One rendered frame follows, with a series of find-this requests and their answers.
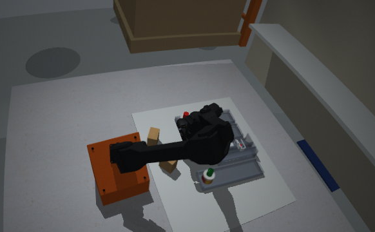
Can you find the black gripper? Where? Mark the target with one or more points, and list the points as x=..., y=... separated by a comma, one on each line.
x=185, y=132

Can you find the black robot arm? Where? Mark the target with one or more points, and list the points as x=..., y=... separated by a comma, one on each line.
x=208, y=146

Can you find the jar with green cap and red label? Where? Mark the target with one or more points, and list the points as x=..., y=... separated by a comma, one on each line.
x=208, y=176

